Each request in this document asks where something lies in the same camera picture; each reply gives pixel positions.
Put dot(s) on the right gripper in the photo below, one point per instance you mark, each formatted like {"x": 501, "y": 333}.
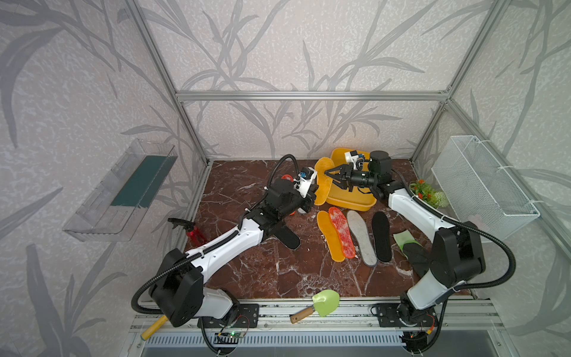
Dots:
{"x": 344, "y": 176}

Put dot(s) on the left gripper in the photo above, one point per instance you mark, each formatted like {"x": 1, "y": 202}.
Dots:
{"x": 308, "y": 200}

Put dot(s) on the yellow insole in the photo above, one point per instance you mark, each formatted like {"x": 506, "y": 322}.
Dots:
{"x": 323, "y": 181}
{"x": 331, "y": 236}

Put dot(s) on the red insole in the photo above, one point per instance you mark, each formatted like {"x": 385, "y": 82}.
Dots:
{"x": 341, "y": 226}
{"x": 289, "y": 178}

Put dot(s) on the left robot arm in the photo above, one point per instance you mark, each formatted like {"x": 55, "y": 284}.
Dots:
{"x": 178, "y": 291}

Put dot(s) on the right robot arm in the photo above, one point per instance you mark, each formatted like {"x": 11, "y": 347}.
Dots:
{"x": 456, "y": 254}

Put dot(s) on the left black insole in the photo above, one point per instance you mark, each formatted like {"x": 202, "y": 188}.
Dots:
{"x": 284, "y": 234}

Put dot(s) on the black insole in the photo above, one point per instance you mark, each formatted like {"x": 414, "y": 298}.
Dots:
{"x": 381, "y": 234}
{"x": 284, "y": 234}

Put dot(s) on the near grey insole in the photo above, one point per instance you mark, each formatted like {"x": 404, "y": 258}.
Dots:
{"x": 358, "y": 228}

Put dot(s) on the right black insole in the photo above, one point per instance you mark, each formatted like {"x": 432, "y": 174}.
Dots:
{"x": 381, "y": 234}

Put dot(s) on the red spray bottle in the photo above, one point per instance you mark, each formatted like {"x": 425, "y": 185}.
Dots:
{"x": 192, "y": 232}

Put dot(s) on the potted artificial plant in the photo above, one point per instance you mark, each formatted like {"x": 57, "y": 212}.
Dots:
{"x": 434, "y": 198}

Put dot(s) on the green garden trowel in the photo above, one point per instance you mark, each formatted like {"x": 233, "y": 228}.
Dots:
{"x": 323, "y": 303}

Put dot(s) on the green circuit board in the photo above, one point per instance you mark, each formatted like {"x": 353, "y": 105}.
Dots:
{"x": 232, "y": 337}

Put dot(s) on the yellow plastic spatula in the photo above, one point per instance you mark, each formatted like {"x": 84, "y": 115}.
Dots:
{"x": 149, "y": 332}

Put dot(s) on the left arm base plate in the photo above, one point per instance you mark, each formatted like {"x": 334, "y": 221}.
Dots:
{"x": 244, "y": 316}

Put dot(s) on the white wire basket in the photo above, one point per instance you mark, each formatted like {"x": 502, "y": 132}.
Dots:
{"x": 480, "y": 189}

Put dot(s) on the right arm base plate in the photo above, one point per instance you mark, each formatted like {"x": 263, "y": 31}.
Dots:
{"x": 403, "y": 316}

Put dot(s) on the clear plastic wall shelf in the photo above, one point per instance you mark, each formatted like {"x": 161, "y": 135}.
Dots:
{"x": 118, "y": 205}

